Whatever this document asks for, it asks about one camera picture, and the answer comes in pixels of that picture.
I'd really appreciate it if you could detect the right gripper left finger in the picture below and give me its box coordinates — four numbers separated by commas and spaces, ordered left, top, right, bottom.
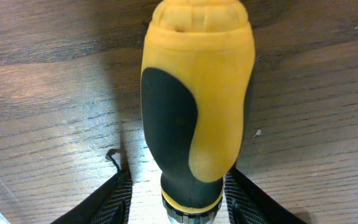
52, 149, 132, 224

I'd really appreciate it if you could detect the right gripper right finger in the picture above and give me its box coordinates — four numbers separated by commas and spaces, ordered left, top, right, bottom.
224, 168, 306, 224

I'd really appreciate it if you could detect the yellow black stubby screwdriver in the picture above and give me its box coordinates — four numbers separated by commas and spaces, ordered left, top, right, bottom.
140, 0, 255, 223

